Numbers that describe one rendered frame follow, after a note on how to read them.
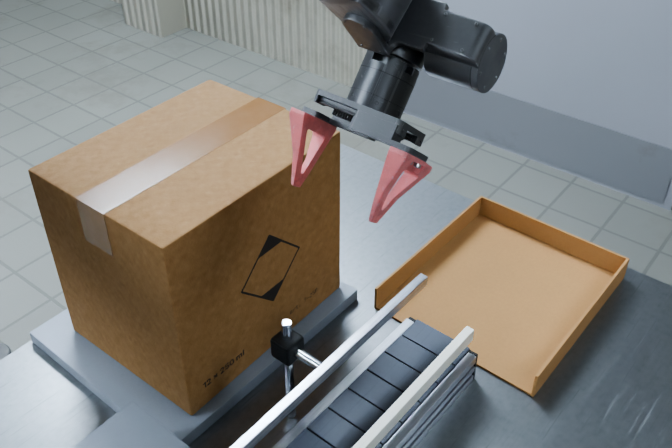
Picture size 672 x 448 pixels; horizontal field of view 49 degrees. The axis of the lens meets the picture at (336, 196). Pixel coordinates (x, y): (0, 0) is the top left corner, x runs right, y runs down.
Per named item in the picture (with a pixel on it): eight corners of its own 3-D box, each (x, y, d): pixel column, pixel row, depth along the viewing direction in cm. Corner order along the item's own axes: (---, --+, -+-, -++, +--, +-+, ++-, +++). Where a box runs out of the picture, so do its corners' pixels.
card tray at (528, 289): (533, 397, 97) (538, 377, 95) (373, 308, 110) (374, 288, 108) (624, 278, 116) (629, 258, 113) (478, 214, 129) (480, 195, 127)
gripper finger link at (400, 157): (376, 227, 68) (417, 132, 68) (315, 198, 72) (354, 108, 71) (404, 235, 74) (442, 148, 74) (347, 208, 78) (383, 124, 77)
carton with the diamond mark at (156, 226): (191, 417, 92) (161, 248, 76) (72, 330, 104) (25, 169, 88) (340, 286, 111) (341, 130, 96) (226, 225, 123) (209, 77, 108)
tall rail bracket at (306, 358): (318, 447, 91) (316, 353, 81) (274, 415, 95) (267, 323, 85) (335, 430, 93) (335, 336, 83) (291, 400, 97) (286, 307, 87)
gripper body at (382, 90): (394, 138, 69) (426, 64, 69) (308, 104, 74) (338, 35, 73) (420, 152, 75) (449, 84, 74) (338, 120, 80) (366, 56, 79)
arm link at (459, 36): (381, -65, 67) (335, 15, 66) (495, -39, 62) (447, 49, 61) (419, 8, 78) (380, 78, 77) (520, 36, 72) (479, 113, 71)
